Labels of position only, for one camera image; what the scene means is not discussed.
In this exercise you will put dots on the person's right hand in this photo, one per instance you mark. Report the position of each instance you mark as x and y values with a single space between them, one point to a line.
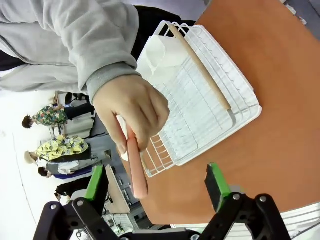
135 105

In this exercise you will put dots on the person's torso in grey hoodie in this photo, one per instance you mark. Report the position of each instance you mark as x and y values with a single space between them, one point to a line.
27 75

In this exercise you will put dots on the white plastic drain tray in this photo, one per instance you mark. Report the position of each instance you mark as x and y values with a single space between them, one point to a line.
256 111

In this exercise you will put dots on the person in black clothes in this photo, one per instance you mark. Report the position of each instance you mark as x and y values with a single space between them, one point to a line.
72 188

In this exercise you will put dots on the grey sleeved right forearm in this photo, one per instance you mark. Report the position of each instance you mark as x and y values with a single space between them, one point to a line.
100 45

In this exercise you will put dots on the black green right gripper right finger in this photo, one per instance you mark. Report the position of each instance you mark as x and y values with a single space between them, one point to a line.
218 185

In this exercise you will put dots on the grey background cabinet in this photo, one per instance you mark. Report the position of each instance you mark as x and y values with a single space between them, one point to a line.
80 125

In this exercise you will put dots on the white translucent plastic cup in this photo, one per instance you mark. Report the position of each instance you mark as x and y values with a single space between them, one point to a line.
155 53

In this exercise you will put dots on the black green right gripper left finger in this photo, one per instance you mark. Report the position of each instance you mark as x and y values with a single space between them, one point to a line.
95 183

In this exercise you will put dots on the person in yellow floral shirt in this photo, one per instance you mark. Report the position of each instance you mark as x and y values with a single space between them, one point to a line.
62 147

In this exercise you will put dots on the white striped cloth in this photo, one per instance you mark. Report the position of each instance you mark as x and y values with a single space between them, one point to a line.
303 220

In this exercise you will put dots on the person in white grey shirt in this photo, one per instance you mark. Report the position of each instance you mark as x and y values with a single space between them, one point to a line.
62 168

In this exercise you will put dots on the wooden background desk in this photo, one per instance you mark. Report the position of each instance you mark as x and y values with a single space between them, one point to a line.
116 190

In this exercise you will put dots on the person in dark floral shirt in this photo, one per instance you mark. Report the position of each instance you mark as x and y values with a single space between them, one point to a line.
48 116

